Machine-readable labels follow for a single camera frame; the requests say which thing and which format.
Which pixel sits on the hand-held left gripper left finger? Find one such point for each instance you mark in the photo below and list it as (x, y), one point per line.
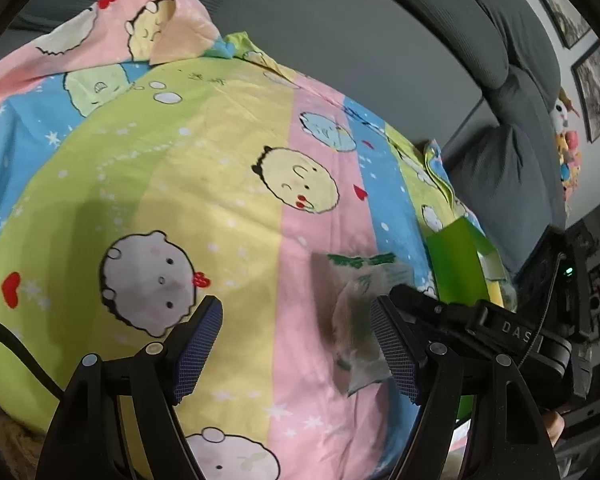
(197, 345)

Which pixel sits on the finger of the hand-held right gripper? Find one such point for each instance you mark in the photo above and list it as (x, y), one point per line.
(435, 312)

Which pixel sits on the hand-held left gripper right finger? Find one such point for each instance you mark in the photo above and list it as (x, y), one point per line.
(397, 355)

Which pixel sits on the green cardboard box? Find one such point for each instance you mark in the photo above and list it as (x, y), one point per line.
(450, 260)

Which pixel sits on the clear bag with green print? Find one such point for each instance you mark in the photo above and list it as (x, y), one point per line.
(355, 310)

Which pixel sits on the person's right hand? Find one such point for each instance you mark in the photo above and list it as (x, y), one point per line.
(555, 425)

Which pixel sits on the grey textured throw cushion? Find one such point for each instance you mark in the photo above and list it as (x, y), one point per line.
(510, 185)

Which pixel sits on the cartoon printed blanket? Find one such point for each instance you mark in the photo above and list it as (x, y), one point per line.
(205, 185)

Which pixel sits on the colourful plush toys pile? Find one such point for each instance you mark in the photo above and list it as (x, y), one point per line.
(570, 160)

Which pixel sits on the white plush toy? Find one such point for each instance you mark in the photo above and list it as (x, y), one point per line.
(562, 110)

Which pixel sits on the grey sofa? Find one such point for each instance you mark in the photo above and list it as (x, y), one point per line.
(380, 50)

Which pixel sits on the grey sofa back cushion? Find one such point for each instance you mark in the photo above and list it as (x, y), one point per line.
(430, 15)
(525, 35)

